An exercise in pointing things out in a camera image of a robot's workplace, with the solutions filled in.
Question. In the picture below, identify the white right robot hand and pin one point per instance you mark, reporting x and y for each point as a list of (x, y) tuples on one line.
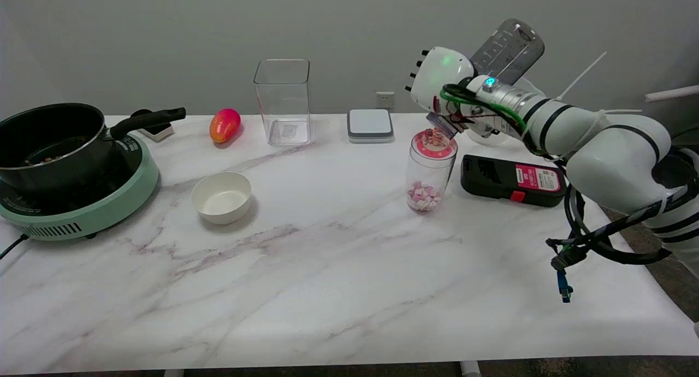
[(439, 74)]

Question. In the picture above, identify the clear bottle with pink sleeve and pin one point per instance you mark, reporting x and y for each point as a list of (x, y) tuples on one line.
[(508, 49)]

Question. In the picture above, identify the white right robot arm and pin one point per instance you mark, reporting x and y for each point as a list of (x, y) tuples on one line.
[(611, 147)]

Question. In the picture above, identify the grey white square lid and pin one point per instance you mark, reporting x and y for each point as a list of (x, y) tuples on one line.
[(370, 124)]

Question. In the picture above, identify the clear jar with pink lid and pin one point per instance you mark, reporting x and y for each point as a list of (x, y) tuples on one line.
[(428, 175)]

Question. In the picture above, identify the black device with pink label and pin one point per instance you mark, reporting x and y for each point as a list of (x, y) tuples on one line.
[(491, 177)]

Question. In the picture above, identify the clear square plastic container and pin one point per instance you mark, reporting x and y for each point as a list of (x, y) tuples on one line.
[(284, 109)]

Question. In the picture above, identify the red orange mango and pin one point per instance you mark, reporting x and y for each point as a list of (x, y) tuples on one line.
[(224, 125)]

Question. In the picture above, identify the white pipe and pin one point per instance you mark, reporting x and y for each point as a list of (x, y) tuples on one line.
[(671, 93)]

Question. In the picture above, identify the white bowl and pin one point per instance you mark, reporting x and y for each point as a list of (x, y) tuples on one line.
[(221, 199)]

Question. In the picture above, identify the small white black device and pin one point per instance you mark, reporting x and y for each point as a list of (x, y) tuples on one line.
[(161, 132)]

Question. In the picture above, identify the white table leg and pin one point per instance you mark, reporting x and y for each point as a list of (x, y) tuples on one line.
[(471, 369), (173, 373)]

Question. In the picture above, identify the green induction cooker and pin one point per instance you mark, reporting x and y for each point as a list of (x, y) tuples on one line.
[(109, 213)]

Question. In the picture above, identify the white wall socket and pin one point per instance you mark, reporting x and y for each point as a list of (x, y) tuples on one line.
[(385, 99)]

